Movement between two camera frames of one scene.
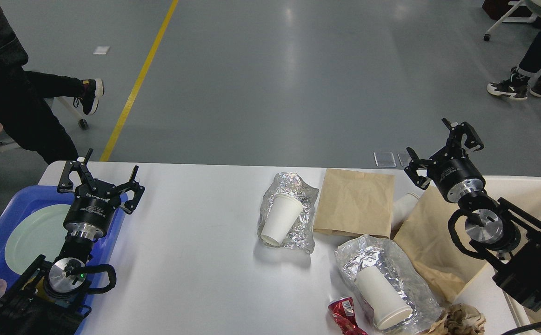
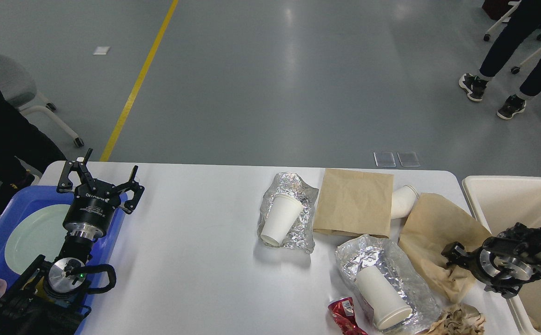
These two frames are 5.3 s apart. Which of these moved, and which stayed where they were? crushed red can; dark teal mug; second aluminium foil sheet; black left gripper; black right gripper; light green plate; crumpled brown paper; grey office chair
Moved: grey office chair; black right gripper
Stayed: crushed red can; light green plate; dark teal mug; black left gripper; second aluminium foil sheet; crumpled brown paper
